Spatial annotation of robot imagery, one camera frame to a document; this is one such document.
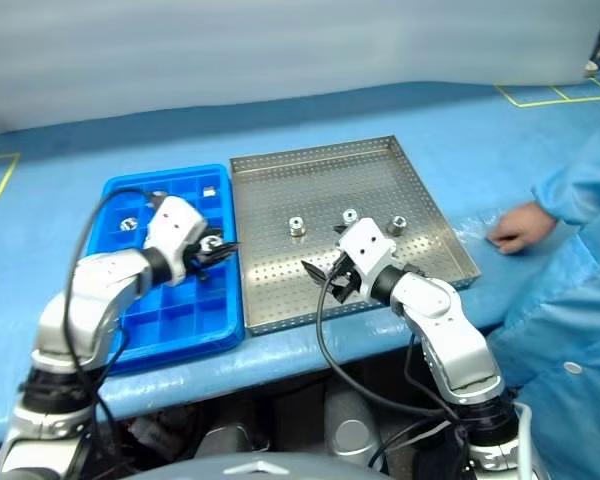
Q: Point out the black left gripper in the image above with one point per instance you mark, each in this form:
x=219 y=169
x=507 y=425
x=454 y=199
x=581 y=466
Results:
x=197 y=257

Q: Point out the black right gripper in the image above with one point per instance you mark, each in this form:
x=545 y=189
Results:
x=345 y=285

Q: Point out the metal knob compartment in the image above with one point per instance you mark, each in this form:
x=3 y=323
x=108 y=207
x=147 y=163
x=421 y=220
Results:
x=160 y=192
x=210 y=243

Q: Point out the metal nut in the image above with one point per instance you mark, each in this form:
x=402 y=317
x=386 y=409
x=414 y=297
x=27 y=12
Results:
x=297 y=227
x=350 y=216

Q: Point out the blue-sleeved person forearm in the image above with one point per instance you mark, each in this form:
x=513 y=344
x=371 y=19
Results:
x=580 y=180

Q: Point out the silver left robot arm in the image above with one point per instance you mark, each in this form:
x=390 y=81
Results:
x=105 y=280

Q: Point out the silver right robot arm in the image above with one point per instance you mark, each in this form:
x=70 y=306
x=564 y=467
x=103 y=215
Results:
x=455 y=340

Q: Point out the perforated steel tray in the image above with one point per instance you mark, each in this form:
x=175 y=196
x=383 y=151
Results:
x=290 y=190

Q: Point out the blue plastic compartment tray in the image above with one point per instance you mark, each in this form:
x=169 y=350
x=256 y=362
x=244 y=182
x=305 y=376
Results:
x=180 y=310

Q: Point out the person's bare hand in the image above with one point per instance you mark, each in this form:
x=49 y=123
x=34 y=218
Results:
x=520 y=227

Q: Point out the silver metal roller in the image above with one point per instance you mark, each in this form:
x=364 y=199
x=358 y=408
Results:
x=128 y=223
x=209 y=190
x=396 y=225

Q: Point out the silver rounded housing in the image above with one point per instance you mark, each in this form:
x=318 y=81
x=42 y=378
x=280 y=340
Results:
x=350 y=425
x=230 y=442

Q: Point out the yellow tape outline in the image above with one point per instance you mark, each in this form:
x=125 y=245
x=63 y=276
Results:
x=555 y=102
x=11 y=170

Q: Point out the grey rounded shell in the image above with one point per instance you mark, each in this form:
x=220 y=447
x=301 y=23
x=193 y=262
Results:
x=255 y=471

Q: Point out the person in blue coat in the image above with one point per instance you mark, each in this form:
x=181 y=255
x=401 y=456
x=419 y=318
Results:
x=555 y=320

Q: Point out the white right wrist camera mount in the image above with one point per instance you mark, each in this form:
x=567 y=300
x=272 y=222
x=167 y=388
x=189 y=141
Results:
x=365 y=245

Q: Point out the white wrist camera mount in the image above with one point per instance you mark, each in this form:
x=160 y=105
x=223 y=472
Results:
x=175 y=220
x=365 y=245

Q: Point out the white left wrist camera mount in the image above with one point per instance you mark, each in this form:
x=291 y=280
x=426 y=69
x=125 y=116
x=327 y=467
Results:
x=175 y=220

